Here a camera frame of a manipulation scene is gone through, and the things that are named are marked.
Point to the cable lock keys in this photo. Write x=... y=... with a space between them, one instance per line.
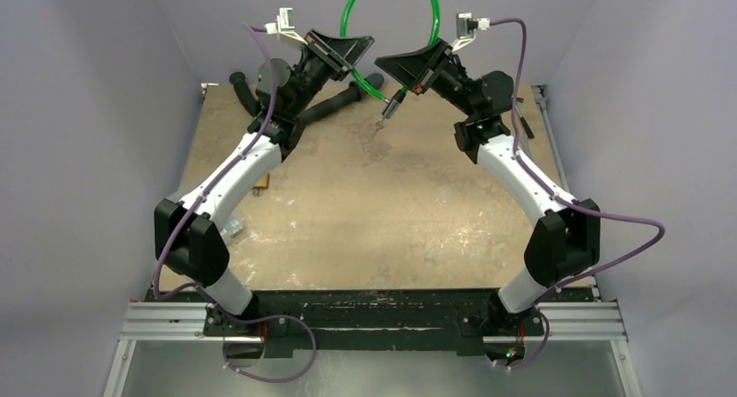
x=379 y=125

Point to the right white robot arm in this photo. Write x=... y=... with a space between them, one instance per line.
x=566 y=232

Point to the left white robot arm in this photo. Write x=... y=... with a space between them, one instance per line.
x=188 y=230

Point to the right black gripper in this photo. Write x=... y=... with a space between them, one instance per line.
x=431 y=67

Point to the large brass padlock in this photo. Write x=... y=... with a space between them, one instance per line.
x=262 y=183

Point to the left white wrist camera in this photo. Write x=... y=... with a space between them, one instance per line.
x=284 y=29

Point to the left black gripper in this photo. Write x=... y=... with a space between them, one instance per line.
x=335 y=54

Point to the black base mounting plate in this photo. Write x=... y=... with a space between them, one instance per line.
x=362 y=320

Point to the green cable lock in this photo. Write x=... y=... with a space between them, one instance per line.
x=398 y=26

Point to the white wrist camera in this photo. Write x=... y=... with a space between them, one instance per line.
x=467 y=26
x=284 y=29

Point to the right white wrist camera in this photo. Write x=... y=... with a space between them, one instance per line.
x=467 y=26

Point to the clear plastic box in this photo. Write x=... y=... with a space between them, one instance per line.
x=232 y=227

